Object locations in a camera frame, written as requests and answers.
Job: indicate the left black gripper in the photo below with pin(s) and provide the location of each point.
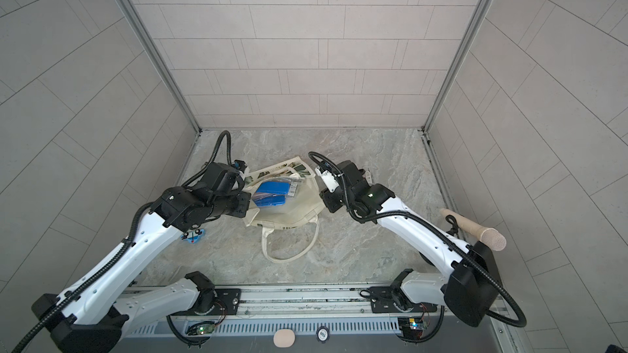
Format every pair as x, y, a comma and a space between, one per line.
244, 206

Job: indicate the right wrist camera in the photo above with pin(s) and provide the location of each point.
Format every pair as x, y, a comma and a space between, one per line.
328, 179

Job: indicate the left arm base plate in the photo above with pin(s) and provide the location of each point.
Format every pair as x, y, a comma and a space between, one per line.
221, 301

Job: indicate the blue compass set case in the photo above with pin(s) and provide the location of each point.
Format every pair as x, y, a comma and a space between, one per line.
273, 188

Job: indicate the green circuit board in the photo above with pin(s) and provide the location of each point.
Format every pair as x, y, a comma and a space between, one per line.
411, 329
204, 328

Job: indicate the cream canvas floral tote bag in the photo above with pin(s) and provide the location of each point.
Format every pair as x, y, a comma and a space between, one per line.
298, 211

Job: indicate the aluminium rail frame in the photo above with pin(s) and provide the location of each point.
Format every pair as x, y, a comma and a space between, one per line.
336, 300

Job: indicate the clear compass case with barcode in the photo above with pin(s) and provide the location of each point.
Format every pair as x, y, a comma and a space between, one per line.
293, 187

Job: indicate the pink round pad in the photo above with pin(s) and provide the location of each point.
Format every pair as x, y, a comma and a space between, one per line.
284, 338

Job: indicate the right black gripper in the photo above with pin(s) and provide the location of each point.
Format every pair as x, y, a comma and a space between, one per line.
329, 200

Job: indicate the left green circuit board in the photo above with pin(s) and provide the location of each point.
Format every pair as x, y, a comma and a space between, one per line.
204, 328

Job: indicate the right green circuit board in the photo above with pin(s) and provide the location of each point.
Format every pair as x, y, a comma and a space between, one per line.
411, 329

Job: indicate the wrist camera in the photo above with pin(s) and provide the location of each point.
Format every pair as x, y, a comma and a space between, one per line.
225, 179
328, 179

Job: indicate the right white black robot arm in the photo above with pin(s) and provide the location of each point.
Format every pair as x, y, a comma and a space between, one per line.
473, 289

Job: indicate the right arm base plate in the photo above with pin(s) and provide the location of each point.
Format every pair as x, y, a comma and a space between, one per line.
388, 300

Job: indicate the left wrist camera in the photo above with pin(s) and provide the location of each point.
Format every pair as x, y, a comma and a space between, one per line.
225, 179

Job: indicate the blue toy car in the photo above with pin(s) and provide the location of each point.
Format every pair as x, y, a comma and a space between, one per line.
193, 236

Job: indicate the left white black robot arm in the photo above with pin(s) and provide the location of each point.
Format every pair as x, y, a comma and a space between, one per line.
153, 228

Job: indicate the black microphone stand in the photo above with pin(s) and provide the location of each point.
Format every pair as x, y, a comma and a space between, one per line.
451, 225

